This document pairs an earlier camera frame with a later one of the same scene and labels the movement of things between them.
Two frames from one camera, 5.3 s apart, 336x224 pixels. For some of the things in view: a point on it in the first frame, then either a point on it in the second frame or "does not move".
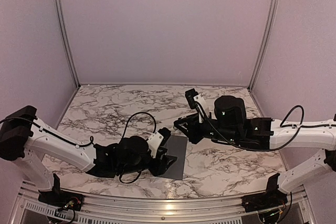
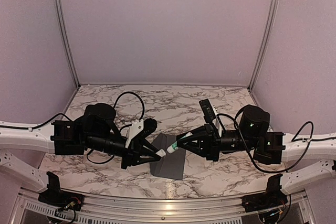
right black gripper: (193, 127) → (209, 148)
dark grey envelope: (176, 146) does not move
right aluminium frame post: (270, 29) does not move
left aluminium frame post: (60, 19) does not move
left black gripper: (161, 166) → (133, 156)
